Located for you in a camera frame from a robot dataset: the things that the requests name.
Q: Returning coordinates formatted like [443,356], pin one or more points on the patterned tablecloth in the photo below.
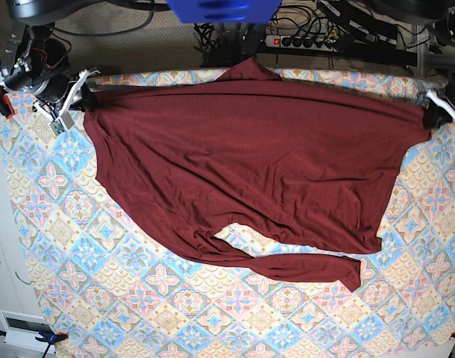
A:
[117,293]

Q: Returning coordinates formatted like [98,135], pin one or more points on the blue clamp front left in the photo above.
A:
[48,337]

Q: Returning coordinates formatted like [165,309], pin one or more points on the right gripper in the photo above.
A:
[59,94]

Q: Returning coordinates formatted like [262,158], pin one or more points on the maroon t-shirt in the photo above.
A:
[288,180]

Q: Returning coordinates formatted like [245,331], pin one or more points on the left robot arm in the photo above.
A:
[438,18]

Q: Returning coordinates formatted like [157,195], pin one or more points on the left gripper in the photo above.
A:
[442,109]

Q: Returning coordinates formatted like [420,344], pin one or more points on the blue plastic box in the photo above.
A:
[224,11]

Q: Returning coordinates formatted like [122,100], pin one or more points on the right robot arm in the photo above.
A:
[36,62]

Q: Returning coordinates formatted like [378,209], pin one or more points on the white power strip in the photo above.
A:
[304,43]

